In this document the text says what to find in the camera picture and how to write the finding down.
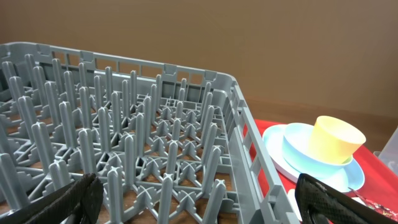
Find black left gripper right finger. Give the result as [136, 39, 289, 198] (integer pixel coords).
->
[295, 174, 397, 224]

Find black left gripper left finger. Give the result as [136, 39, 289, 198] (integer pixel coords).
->
[1, 173, 104, 224]

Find yellow plastic cup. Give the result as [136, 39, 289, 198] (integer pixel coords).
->
[307, 115, 366, 164]

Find light blue bowl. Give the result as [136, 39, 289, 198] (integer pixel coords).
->
[282, 123, 354, 179]

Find white plastic spoon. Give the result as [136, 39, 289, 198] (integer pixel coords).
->
[287, 189, 302, 222]

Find grey dishwasher rack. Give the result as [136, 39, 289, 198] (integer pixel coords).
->
[1, 42, 298, 223]

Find light blue plate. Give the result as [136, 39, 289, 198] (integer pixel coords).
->
[262, 124, 365, 193]

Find red snack wrapper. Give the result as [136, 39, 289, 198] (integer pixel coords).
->
[350, 189, 397, 221]

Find clear plastic bin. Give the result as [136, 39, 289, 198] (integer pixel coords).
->
[373, 128, 398, 175]

